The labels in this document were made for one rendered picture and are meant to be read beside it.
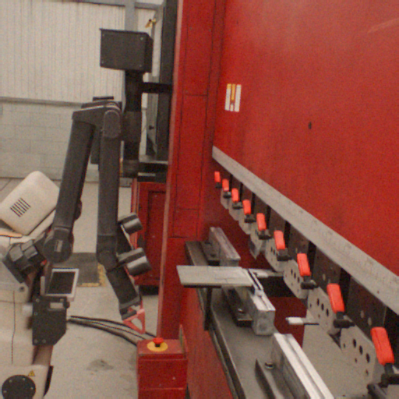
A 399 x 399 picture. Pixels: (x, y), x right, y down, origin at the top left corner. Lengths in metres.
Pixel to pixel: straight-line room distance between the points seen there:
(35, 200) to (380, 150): 0.99
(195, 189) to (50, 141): 6.23
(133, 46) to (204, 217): 0.97
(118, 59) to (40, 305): 1.57
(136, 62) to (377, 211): 2.03
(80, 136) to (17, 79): 7.47
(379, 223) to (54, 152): 8.06
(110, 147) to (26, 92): 7.45
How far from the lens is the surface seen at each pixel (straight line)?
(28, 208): 1.62
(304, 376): 1.49
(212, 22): 2.77
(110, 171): 1.44
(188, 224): 2.84
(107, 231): 1.47
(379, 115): 1.07
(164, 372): 1.83
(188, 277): 1.97
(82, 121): 1.41
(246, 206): 1.85
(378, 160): 1.05
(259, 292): 1.94
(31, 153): 8.93
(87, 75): 8.75
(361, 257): 1.09
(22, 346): 1.77
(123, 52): 2.88
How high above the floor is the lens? 1.69
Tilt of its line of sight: 13 degrees down
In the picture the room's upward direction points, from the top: 5 degrees clockwise
